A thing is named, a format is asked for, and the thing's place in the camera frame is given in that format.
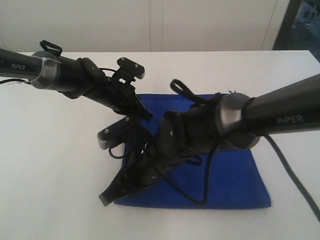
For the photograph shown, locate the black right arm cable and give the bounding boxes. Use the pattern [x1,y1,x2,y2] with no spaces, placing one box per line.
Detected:
[107,78,320,213]

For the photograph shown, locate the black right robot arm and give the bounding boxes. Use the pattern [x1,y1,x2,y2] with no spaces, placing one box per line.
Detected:
[97,75,320,206]

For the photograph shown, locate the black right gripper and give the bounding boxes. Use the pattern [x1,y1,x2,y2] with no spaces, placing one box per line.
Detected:
[98,99,225,207]

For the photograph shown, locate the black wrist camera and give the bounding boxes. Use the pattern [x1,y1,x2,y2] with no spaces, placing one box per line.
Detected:
[96,116,153,151]
[111,57,145,85]

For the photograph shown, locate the blue terry towel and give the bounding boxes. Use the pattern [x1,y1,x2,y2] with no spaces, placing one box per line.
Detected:
[114,93,271,210]

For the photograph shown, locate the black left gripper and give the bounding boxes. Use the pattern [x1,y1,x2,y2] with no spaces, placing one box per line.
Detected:
[59,57,153,122]

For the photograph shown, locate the dark metal post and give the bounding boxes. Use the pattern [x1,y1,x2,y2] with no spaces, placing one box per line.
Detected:
[273,0,302,51]

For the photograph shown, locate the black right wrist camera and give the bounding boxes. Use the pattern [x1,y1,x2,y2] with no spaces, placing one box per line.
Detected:
[96,116,153,151]

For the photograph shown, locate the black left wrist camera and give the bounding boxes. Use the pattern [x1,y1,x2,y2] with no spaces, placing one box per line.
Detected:
[111,57,145,85]

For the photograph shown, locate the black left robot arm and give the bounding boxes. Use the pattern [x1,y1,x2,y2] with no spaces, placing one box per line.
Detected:
[0,40,153,121]

